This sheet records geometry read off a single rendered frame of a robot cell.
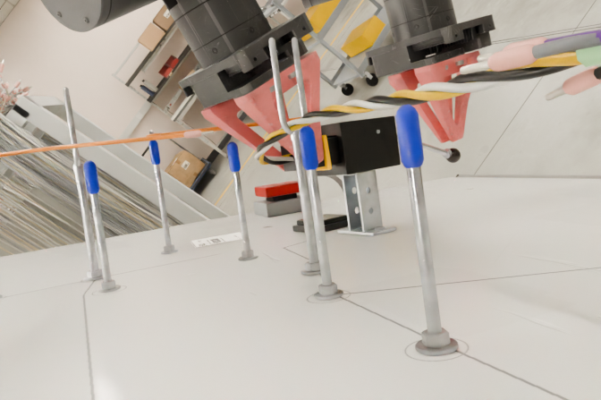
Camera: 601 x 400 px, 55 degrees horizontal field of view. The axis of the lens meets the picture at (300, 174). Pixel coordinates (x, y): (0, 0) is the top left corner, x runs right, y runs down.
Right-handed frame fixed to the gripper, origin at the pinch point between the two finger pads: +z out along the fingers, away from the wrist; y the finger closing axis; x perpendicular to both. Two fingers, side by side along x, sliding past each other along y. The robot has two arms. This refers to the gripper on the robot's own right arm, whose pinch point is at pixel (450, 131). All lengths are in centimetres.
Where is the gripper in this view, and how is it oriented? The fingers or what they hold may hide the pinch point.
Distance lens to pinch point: 54.9
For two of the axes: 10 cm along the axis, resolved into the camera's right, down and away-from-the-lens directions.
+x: 7.8, -3.2, 5.4
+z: 2.8, 9.5, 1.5
